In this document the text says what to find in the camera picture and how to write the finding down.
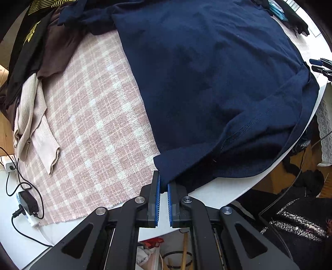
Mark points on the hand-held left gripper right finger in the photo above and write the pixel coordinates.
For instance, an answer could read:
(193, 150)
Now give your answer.
(170, 202)

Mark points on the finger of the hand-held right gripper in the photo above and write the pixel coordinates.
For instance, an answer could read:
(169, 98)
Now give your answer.
(321, 69)
(315, 61)

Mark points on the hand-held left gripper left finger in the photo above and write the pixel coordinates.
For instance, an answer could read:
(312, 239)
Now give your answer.
(156, 197)

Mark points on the navy blue t-shirt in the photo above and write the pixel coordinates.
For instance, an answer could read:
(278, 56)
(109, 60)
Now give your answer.
(207, 78)

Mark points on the red packet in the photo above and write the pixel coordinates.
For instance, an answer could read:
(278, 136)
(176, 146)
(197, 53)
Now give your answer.
(151, 244)

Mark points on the black folded garment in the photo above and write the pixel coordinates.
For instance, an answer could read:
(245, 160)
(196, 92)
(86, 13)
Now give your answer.
(293, 15)

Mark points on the white lace cloth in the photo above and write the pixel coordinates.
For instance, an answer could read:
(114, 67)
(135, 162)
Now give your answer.
(325, 124)

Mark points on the light blue folded garment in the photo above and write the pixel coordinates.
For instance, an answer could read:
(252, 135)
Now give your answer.
(278, 11)

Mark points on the pink plaid blanket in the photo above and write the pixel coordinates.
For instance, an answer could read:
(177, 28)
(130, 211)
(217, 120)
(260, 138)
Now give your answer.
(90, 116)

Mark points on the white power strip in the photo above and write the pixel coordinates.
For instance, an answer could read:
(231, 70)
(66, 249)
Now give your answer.
(33, 223)

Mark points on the black power adapter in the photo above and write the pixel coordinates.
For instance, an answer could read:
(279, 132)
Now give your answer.
(28, 202)

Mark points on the person's black tweed jacket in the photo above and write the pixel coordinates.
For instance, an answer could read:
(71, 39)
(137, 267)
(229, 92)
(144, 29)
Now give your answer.
(298, 233)

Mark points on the white charger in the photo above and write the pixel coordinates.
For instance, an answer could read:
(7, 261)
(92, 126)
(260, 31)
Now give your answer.
(9, 166)

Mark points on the beige knit garment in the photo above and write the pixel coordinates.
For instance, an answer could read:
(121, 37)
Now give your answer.
(28, 109)

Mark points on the brown garment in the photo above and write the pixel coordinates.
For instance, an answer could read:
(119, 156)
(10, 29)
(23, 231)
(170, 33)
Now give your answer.
(59, 46)

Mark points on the black yellow patterned garment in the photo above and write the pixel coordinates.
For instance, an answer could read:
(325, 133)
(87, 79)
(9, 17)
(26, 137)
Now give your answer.
(31, 52)

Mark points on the pine plank panel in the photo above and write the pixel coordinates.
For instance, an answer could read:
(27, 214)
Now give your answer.
(5, 75)

